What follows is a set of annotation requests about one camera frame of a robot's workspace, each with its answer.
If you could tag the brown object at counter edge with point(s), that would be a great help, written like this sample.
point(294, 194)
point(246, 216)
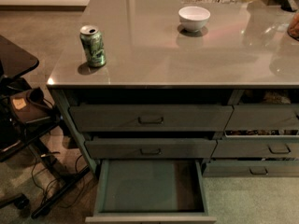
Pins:
point(293, 29)

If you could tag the top right grey drawer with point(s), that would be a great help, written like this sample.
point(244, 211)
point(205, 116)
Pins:
point(264, 117)

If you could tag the grey drawer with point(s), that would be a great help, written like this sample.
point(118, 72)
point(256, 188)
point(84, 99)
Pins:
point(150, 118)
point(264, 117)
point(255, 147)
point(251, 169)
point(150, 148)

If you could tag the middle right grey drawer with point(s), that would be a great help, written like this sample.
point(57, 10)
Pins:
point(255, 147)

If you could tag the bottom right grey drawer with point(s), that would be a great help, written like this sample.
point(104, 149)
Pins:
point(251, 169)

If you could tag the top left grey drawer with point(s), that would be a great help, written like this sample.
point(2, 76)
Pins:
point(150, 118)

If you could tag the middle left grey drawer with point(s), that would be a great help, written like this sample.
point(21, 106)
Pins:
point(150, 148)

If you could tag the open bottom left drawer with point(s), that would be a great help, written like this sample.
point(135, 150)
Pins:
point(150, 192)

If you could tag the white ceramic bowl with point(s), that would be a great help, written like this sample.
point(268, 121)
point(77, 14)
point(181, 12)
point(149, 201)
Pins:
point(193, 19)

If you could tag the green soda can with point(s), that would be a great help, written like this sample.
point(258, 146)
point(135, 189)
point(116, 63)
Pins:
point(93, 45)

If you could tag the black side table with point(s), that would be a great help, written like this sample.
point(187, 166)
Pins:
point(16, 61)

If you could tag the brown box with label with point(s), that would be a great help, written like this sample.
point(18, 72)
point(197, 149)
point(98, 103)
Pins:
point(29, 106)

